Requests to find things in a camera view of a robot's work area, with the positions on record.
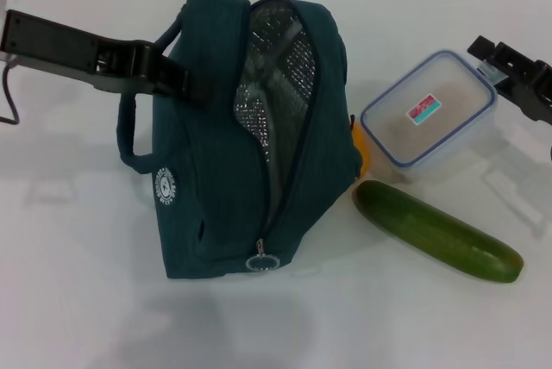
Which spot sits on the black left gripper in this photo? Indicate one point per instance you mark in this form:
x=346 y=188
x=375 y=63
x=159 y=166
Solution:
x=52 y=41

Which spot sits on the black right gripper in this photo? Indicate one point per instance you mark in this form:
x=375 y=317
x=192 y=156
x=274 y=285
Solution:
x=535 y=89

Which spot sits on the teal insulated lunch bag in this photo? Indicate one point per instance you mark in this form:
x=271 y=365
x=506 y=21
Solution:
x=194 y=192

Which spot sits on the green cucumber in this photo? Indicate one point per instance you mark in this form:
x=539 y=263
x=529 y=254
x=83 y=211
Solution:
x=435 y=231

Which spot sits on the orange pear fruit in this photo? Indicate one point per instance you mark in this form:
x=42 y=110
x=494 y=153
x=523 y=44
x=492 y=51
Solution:
x=362 y=149

